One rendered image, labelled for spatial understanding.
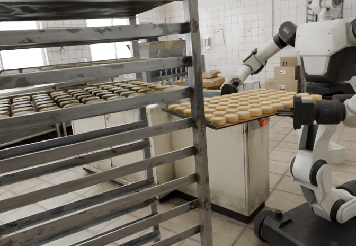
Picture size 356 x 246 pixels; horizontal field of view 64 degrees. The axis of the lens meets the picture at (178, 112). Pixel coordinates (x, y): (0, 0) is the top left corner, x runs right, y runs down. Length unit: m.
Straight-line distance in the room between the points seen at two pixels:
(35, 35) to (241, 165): 1.58
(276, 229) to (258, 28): 4.98
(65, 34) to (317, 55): 1.19
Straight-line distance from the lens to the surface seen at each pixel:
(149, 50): 2.19
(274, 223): 1.91
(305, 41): 1.59
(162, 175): 2.35
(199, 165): 0.87
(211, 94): 2.34
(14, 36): 0.70
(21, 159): 0.74
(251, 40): 6.41
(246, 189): 2.05
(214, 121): 0.96
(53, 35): 0.71
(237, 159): 1.99
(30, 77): 0.70
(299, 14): 6.13
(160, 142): 2.26
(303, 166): 1.64
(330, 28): 1.51
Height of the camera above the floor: 1.28
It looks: 13 degrees down
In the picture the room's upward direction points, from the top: 5 degrees counter-clockwise
